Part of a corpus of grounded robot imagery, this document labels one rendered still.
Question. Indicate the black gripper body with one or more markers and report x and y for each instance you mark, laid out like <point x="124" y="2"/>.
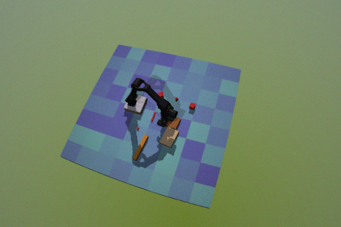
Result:
<point x="161" y="122"/>

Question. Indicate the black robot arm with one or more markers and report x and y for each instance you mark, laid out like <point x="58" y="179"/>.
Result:
<point x="162" y="104"/>

